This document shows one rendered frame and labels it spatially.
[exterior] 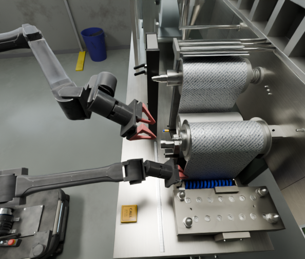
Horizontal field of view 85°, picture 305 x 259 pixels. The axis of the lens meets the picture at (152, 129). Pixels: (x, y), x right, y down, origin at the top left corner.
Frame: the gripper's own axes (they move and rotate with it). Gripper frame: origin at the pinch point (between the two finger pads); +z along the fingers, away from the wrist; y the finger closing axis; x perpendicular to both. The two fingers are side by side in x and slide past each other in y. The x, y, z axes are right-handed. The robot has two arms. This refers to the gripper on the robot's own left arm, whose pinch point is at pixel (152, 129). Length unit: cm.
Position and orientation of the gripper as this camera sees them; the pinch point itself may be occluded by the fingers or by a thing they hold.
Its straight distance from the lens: 51.6
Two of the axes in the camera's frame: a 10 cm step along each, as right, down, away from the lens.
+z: 7.7, 3.9, 5.1
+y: 0.2, 7.8, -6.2
